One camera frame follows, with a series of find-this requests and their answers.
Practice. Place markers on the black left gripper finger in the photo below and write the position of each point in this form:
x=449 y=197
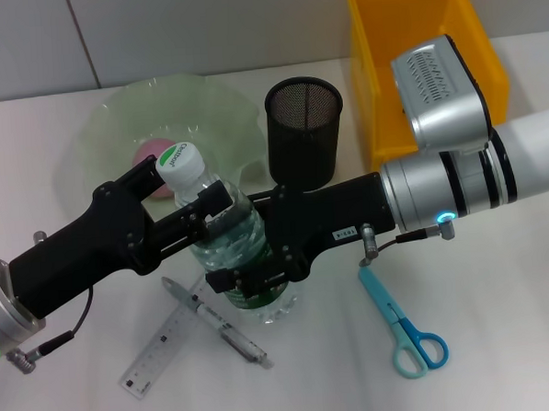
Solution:
x=141 y=173
x=214 y=199

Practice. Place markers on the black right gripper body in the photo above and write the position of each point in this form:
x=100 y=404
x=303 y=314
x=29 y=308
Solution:
x=330 y=216

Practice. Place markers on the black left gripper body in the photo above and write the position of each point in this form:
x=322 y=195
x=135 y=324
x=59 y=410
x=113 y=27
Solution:
x=87 y=243

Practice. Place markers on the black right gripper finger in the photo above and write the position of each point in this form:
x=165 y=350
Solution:
x=260 y=197
x=241 y=281

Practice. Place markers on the pink toy peach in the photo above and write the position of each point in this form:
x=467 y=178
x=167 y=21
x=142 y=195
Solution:
x=145 y=150

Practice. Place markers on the clear green-label water bottle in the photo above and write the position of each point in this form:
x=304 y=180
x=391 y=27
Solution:
x=230 y=244

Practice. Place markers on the grey transparent pen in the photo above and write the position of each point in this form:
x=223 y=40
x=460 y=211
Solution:
x=230 y=332

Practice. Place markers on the black mesh pen holder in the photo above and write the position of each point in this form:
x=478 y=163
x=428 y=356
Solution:
x=303 y=139

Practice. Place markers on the green wavy glass fruit bowl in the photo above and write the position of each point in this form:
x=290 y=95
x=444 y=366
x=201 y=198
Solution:
x=215 y=121

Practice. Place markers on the clear plastic ruler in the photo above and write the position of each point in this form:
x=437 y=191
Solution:
x=153 y=354

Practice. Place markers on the blue scissors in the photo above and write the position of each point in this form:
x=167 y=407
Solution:
x=403 y=332

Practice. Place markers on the yellow plastic bin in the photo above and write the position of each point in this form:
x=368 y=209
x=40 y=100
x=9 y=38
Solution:
x=379 y=94

